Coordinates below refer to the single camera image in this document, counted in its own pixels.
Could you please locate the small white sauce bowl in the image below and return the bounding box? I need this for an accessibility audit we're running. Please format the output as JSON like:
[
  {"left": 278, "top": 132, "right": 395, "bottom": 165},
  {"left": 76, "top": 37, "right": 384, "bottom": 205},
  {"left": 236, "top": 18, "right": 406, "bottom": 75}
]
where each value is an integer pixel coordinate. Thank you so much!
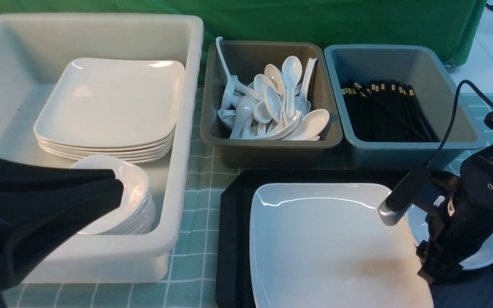
[{"left": 405, "top": 205, "right": 493, "bottom": 270}]

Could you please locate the pile of white spoons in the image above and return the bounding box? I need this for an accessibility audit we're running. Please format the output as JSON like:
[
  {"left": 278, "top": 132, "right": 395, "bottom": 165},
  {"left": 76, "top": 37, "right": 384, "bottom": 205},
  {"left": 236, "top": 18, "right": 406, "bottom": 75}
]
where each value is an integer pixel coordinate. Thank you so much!
[{"left": 215, "top": 37, "right": 330, "bottom": 142}]

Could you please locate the large white rice plate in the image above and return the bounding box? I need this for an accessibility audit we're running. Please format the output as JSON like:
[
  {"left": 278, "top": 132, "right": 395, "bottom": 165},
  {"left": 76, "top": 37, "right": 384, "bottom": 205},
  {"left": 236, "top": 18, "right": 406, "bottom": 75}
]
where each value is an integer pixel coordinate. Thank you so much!
[{"left": 249, "top": 183, "right": 433, "bottom": 308}]

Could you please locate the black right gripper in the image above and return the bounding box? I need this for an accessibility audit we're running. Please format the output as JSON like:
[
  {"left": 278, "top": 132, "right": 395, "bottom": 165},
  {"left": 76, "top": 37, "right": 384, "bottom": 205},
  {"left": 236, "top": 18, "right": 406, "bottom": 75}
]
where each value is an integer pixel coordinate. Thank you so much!
[{"left": 378, "top": 145, "right": 493, "bottom": 284}]

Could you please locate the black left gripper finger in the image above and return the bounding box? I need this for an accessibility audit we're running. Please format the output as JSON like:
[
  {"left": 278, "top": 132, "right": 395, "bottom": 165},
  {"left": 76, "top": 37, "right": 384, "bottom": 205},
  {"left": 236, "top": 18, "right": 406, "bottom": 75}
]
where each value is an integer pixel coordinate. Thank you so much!
[
  {"left": 0, "top": 178, "right": 124, "bottom": 290},
  {"left": 0, "top": 158, "right": 117, "bottom": 192}
]

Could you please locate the grey spoon bin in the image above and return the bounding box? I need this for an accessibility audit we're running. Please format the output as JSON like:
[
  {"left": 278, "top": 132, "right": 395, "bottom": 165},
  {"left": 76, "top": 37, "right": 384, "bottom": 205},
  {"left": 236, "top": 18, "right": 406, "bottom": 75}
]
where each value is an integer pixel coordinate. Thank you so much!
[{"left": 200, "top": 40, "right": 344, "bottom": 168}]

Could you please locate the green checkered tablecloth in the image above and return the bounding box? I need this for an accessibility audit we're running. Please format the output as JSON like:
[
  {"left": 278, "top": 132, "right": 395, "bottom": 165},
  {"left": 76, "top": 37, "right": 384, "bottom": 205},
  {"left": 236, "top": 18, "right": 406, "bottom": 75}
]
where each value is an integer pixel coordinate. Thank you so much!
[{"left": 4, "top": 87, "right": 493, "bottom": 308}]

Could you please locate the white soup spoon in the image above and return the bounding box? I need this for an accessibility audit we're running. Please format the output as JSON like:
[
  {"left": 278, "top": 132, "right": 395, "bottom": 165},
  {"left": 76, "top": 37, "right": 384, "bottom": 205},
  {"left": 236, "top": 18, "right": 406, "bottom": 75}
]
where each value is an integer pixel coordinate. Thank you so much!
[{"left": 281, "top": 55, "right": 303, "bottom": 119}]

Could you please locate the stack of white square plates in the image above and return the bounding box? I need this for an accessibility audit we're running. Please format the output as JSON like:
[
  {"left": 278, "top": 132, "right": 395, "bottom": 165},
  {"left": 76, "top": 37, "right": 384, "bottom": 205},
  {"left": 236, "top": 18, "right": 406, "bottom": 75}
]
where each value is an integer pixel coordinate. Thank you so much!
[{"left": 34, "top": 58, "right": 185, "bottom": 163}]

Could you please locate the green backdrop cloth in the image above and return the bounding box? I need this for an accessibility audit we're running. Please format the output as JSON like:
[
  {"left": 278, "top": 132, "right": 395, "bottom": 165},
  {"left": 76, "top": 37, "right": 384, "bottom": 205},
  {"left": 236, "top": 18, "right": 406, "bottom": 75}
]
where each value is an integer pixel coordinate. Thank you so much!
[{"left": 0, "top": 0, "right": 486, "bottom": 84}]

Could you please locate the pile of black chopsticks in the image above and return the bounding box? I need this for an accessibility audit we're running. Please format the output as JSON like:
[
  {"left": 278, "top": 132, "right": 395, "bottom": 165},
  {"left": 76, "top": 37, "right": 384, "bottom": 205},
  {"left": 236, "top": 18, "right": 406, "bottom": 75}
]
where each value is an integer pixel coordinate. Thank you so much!
[{"left": 341, "top": 80, "right": 440, "bottom": 143}]

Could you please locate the large white plastic tub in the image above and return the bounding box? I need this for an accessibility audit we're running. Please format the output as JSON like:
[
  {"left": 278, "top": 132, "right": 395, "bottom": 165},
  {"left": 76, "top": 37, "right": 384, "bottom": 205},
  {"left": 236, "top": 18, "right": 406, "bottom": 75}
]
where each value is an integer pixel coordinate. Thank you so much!
[{"left": 0, "top": 13, "right": 204, "bottom": 284}]

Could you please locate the stack of small white bowls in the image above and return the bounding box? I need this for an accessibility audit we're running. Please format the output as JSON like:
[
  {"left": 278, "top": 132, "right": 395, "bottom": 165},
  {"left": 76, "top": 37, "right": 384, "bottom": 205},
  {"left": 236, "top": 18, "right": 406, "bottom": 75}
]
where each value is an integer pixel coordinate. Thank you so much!
[{"left": 71, "top": 154, "right": 154, "bottom": 236}]

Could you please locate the black serving tray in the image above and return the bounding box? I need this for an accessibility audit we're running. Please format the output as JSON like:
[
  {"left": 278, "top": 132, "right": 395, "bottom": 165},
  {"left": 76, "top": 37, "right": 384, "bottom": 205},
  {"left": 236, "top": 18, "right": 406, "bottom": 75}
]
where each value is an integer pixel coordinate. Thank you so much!
[{"left": 215, "top": 169, "right": 493, "bottom": 308}]

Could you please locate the blue-grey chopstick bin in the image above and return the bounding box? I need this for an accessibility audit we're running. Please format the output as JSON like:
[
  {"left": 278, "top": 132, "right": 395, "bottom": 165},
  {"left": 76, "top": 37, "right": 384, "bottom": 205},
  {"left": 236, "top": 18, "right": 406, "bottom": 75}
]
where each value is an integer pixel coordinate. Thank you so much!
[{"left": 324, "top": 44, "right": 487, "bottom": 170}]

